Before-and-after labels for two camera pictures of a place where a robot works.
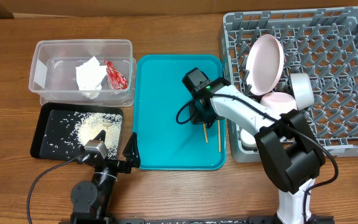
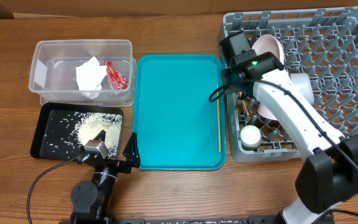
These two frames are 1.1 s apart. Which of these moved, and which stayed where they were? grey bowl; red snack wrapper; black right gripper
Moved: black right gripper
Stayed: grey bowl; red snack wrapper
